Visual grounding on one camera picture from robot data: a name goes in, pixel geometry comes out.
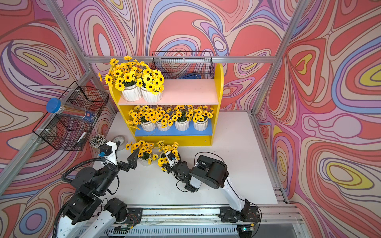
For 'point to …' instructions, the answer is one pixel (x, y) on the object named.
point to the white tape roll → (123, 141)
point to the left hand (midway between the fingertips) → (130, 145)
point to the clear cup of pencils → (97, 141)
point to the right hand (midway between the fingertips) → (165, 158)
